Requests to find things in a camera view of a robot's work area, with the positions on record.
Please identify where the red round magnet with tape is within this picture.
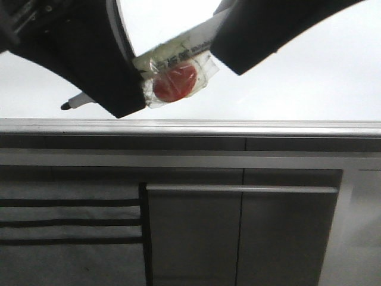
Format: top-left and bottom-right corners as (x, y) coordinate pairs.
(133, 52), (218, 108)

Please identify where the grey drawer unit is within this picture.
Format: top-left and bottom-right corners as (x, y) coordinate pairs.
(1, 167), (146, 285)

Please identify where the white whiteboard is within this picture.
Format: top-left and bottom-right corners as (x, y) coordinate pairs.
(1, 1), (380, 137)

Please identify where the grey cabinet with doors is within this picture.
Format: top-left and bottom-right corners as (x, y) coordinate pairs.
(147, 169), (342, 285)

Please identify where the white whiteboard marker pen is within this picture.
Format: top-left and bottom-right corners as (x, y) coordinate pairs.
(60, 10), (232, 111)

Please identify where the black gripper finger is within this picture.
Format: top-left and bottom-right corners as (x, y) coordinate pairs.
(210, 0), (358, 75)
(1, 1), (146, 118)

